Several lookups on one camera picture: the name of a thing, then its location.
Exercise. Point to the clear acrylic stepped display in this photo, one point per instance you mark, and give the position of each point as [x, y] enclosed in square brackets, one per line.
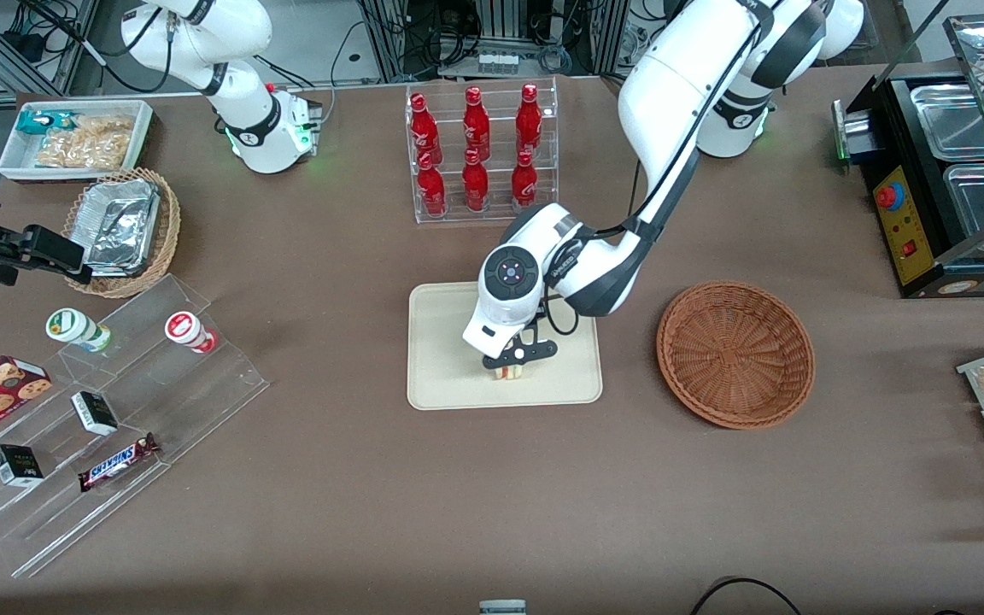
[202, 401]

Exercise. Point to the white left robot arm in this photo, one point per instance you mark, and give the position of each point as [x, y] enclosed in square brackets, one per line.
[680, 77]

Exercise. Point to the green lid yogurt cup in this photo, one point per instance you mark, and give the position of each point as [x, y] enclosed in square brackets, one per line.
[73, 328]

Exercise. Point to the red lid yogurt cup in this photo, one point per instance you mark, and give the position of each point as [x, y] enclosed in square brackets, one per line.
[187, 330]

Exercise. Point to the aluminium frame post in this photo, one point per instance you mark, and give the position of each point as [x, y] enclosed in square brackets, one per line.
[31, 51]

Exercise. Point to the brown wicker basket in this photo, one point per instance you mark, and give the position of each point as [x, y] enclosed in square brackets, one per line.
[735, 354]

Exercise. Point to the black food warmer appliance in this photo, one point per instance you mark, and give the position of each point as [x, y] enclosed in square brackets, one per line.
[902, 231]

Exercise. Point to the small grey device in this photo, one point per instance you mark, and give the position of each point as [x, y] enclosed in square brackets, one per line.
[502, 607]

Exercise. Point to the red drink bottle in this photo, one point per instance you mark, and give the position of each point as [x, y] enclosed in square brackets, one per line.
[476, 184]
[524, 184]
[529, 120]
[424, 128]
[432, 188]
[477, 124]

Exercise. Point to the clear bag of chips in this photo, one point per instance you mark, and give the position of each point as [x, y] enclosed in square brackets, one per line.
[90, 143]

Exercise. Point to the aluminium foil container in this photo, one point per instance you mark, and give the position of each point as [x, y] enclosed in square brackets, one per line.
[120, 226]

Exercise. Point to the aluminium frame rack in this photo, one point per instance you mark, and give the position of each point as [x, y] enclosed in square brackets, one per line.
[500, 34]

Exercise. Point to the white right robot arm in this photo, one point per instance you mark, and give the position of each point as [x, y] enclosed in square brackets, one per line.
[244, 51]

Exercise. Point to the beige plastic tray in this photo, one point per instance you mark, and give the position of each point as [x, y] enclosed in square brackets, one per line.
[441, 359]

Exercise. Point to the red emergency knob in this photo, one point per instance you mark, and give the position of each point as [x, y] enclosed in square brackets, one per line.
[889, 196]

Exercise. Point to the light wicker basket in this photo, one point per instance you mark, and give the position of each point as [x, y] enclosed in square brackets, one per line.
[169, 222]

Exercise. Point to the snickers chocolate bar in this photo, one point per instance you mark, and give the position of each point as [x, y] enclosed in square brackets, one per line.
[116, 463]

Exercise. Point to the teal snack packet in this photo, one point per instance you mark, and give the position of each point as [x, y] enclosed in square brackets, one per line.
[43, 122]

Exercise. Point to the small black white box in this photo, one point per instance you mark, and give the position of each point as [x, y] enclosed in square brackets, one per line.
[95, 412]

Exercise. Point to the triangular sandwich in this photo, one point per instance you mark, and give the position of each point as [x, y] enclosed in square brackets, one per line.
[509, 372]

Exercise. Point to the clear acrylic bottle rack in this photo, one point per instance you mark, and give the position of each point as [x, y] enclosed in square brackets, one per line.
[483, 213]

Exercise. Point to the white rectangular snack bin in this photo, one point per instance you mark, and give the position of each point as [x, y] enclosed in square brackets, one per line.
[14, 158]

